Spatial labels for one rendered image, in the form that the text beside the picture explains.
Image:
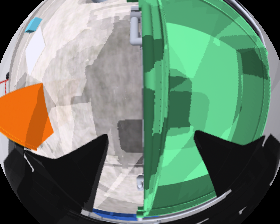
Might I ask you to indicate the grey wire bar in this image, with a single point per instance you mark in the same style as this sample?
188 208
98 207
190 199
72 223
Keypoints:
136 40

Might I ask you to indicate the small light blue block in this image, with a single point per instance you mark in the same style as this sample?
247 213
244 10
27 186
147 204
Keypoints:
33 25

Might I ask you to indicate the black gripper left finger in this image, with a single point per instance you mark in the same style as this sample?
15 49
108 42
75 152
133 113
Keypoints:
76 174

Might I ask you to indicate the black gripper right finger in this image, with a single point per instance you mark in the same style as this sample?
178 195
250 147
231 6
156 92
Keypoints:
224 161

